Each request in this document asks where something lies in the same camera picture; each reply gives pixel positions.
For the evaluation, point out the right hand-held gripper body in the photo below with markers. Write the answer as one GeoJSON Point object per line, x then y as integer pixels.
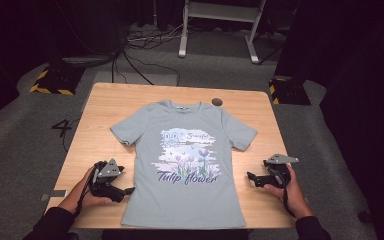
{"type": "Point", "coordinates": [279, 176]}

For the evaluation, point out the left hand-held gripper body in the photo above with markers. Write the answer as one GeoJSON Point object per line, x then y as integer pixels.
{"type": "Point", "coordinates": [104, 183]}

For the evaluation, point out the light blue printed t-shirt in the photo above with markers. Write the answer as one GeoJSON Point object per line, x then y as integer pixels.
{"type": "Point", "coordinates": [183, 200]}

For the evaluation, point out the person's right hand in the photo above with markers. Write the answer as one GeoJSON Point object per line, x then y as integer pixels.
{"type": "Point", "coordinates": [295, 196]}

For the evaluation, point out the person's left hand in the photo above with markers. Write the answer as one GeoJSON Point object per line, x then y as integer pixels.
{"type": "Point", "coordinates": [80, 196]}

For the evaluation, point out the yellow black striped base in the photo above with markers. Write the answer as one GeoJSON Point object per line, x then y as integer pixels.
{"type": "Point", "coordinates": [288, 91]}
{"type": "Point", "coordinates": [55, 81]}

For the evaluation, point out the dark round table grommet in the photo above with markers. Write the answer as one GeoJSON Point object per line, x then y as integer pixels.
{"type": "Point", "coordinates": [217, 101]}

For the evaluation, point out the dark round floor object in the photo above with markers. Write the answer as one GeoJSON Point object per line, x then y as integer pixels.
{"type": "Point", "coordinates": [366, 216]}

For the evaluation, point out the white metal stand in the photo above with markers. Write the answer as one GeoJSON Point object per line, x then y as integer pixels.
{"type": "Point", "coordinates": [220, 11]}

